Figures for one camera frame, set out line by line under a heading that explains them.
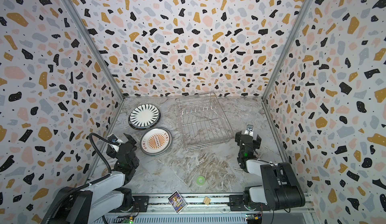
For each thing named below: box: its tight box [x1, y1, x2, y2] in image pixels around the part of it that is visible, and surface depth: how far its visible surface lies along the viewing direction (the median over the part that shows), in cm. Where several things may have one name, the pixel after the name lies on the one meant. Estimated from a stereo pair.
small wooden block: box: [203, 195, 212, 206], surface depth 76 cm
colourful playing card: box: [167, 190, 188, 214], surface depth 75 cm
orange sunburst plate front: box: [139, 127, 173, 156], surface depth 95 cm
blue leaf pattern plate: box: [128, 103, 162, 131], surface depth 108 cm
